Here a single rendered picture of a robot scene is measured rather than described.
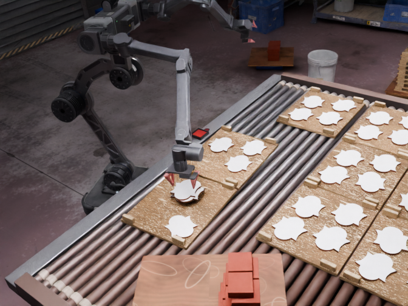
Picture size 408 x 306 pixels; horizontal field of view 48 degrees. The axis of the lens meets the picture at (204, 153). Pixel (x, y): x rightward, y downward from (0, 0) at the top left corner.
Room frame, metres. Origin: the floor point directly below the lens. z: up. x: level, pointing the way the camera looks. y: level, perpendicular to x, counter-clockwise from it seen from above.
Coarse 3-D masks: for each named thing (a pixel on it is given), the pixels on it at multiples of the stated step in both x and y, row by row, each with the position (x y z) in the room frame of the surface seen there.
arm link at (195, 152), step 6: (180, 132) 1.61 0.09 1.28; (180, 138) 1.58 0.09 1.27; (186, 144) 1.58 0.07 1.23; (192, 144) 1.56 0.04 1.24; (198, 144) 1.56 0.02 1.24; (186, 150) 1.54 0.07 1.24; (192, 150) 1.53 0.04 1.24; (198, 150) 1.52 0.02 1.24; (186, 156) 1.52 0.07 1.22; (192, 156) 1.51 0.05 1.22; (198, 156) 1.50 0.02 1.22
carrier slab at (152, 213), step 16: (176, 176) 1.76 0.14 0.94; (160, 192) 1.65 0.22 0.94; (208, 192) 1.62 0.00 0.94; (224, 192) 1.61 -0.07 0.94; (144, 208) 1.55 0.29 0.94; (160, 208) 1.54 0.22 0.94; (176, 208) 1.53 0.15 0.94; (192, 208) 1.52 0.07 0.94; (208, 208) 1.51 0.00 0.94; (128, 224) 1.47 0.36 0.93; (144, 224) 1.45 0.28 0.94; (160, 224) 1.44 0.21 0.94; (208, 224) 1.42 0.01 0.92; (192, 240) 1.33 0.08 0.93
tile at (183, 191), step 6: (186, 180) 1.66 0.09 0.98; (180, 186) 1.62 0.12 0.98; (186, 186) 1.62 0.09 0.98; (198, 186) 1.61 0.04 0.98; (174, 192) 1.59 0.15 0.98; (180, 192) 1.58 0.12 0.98; (186, 192) 1.58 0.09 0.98; (192, 192) 1.57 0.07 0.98; (180, 198) 1.54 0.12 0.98; (186, 198) 1.54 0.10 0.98
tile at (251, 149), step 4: (256, 140) 1.99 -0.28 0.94; (248, 144) 1.96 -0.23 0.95; (252, 144) 1.96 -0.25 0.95; (256, 144) 1.95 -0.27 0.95; (260, 144) 1.95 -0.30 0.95; (240, 148) 1.94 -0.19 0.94; (244, 148) 1.93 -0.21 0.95; (248, 148) 1.93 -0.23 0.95; (252, 148) 1.92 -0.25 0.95; (256, 148) 1.92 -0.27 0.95; (260, 148) 1.92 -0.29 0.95; (264, 148) 1.91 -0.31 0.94; (244, 152) 1.89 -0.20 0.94; (248, 152) 1.89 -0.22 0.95; (252, 152) 1.89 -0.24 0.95; (256, 152) 1.88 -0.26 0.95; (260, 152) 1.88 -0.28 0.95
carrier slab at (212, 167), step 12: (216, 132) 2.12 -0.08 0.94; (228, 132) 2.11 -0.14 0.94; (204, 144) 2.01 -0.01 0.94; (240, 144) 1.98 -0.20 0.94; (264, 144) 1.96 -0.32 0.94; (276, 144) 1.95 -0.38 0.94; (204, 156) 1.91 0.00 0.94; (216, 156) 1.90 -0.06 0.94; (228, 156) 1.89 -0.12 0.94; (252, 156) 1.87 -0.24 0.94; (264, 156) 1.86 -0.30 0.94; (204, 168) 1.81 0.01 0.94; (216, 168) 1.80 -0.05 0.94; (252, 168) 1.77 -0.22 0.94; (216, 180) 1.70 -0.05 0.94; (240, 180) 1.68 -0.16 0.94
